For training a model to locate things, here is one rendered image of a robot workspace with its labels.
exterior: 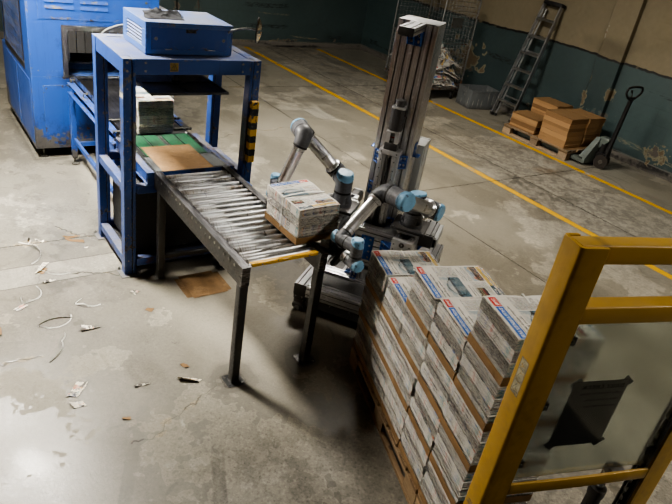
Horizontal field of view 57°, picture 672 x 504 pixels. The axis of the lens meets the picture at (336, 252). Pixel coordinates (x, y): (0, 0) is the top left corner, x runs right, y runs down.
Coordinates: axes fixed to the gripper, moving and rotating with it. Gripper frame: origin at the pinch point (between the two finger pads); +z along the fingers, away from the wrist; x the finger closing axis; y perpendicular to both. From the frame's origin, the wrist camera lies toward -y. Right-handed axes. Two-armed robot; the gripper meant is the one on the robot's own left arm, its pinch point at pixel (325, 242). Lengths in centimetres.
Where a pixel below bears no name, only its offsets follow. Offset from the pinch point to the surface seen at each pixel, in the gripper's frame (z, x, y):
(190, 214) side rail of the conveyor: 57, 62, 0
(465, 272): -92, -19, 28
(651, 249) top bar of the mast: -192, 37, 106
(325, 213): -0.6, 3.8, 20.2
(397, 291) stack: -66, -2, 5
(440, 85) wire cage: 509, -582, -56
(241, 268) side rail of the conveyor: -13, 62, 1
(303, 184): 29.2, 1.6, 25.5
